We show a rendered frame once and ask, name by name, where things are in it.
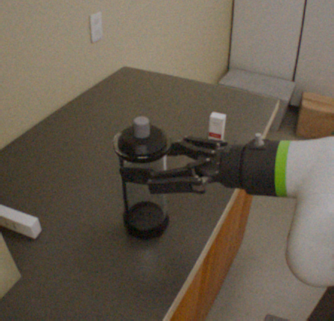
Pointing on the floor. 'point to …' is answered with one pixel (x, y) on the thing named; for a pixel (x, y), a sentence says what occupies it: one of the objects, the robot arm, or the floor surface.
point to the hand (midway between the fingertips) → (145, 161)
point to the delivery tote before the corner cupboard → (282, 87)
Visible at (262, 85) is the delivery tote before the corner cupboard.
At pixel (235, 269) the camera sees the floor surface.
